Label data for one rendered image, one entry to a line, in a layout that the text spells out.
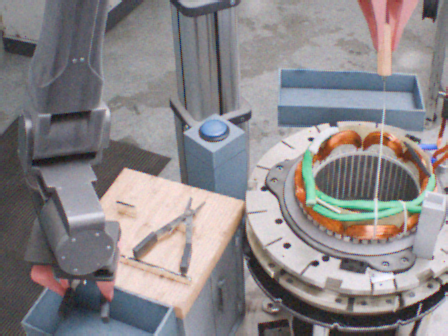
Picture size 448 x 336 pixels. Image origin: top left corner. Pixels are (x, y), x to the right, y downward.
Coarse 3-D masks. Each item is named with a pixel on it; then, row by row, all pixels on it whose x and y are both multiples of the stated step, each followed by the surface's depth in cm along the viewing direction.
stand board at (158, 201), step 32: (128, 192) 100; (160, 192) 100; (192, 192) 100; (128, 224) 96; (160, 224) 96; (224, 224) 95; (160, 256) 91; (192, 256) 91; (128, 288) 88; (160, 288) 88; (192, 288) 87
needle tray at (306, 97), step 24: (288, 72) 122; (312, 72) 121; (336, 72) 121; (360, 72) 120; (288, 96) 122; (312, 96) 122; (336, 96) 122; (360, 96) 122; (408, 96) 121; (288, 120) 116; (312, 120) 115; (336, 120) 115; (360, 120) 114; (384, 120) 114; (408, 120) 113
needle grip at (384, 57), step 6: (384, 24) 76; (390, 24) 77; (384, 30) 76; (390, 30) 77; (384, 36) 77; (390, 36) 77; (384, 42) 77; (390, 42) 77; (384, 48) 77; (390, 48) 77; (378, 54) 78; (384, 54) 77; (390, 54) 78; (378, 60) 78; (384, 60) 78; (390, 60) 78; (378, 66) 79; (384, 66) 78; (390, 66) 78; (378, 72) 79; (384, 72) 78; (390, 72) 78
